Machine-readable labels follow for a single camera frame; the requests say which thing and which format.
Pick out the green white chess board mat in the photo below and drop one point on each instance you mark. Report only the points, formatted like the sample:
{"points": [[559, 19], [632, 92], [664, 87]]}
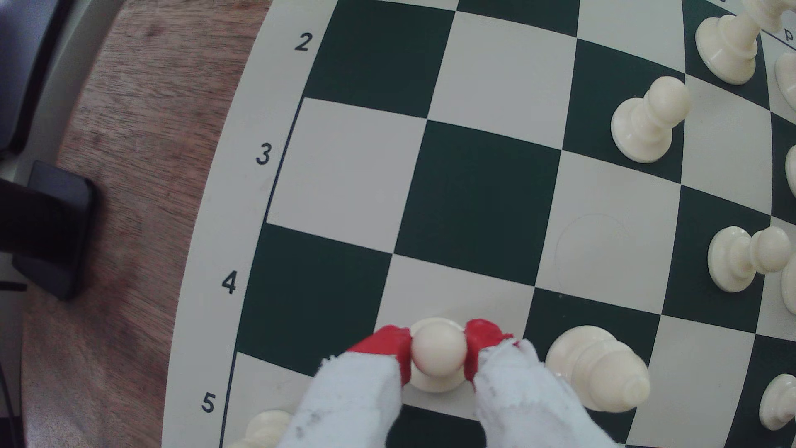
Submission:
{"points": [[485, 199]]}

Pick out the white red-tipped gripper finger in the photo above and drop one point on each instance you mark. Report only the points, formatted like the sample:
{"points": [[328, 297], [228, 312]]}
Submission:
{"points": [[522, 404], [354, 404]]}

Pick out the white bishop chess piece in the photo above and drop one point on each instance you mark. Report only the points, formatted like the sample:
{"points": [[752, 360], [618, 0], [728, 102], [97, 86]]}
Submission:
{"points": [[789, 286], [597, 367]]}

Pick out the white king chess piece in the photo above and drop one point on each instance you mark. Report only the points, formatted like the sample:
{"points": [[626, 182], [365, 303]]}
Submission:
{"points": [[724, 50]]}

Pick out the black block object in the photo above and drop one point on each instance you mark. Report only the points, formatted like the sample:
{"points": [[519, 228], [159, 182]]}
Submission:
{"points": [[43, 230]]}

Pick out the dark grey furniture piece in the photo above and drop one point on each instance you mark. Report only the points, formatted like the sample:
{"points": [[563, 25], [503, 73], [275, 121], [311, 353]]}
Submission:
{"points": [[25, 62]]}

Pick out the white pawn chess piece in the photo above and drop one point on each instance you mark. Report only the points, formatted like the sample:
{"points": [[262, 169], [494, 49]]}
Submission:
{"points": [[778, 403], [266, 430], [647, 121], [737, 258], [438, 351]]}

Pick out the white queen chess piece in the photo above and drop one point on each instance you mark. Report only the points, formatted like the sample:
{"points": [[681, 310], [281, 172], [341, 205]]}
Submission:
{"points": [[787, 78]]}

